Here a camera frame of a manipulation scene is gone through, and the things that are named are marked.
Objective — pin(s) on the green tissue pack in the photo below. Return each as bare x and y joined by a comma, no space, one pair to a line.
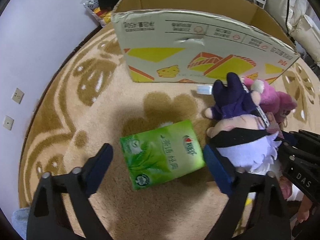
163,154

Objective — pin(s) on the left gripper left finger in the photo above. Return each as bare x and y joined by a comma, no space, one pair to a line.
48,217

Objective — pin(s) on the wall socket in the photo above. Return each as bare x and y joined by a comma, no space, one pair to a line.
17,96
8,122

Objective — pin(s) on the open cardboard box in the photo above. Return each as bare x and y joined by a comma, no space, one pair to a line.
200,41

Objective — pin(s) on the purple haired plush doll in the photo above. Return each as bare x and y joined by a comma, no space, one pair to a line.
239,135

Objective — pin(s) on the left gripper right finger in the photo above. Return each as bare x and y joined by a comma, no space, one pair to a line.
269,218

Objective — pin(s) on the small white eraser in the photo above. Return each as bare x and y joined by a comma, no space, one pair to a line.
204,89

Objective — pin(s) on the lower wall socket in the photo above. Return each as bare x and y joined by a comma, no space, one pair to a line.
8,122

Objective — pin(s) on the upper wall socket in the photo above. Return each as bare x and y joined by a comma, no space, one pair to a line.
17,96

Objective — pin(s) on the bag of plush toys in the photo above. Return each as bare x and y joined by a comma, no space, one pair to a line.
93,7

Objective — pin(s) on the pink bear plush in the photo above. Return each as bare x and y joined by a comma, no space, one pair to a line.
280,104

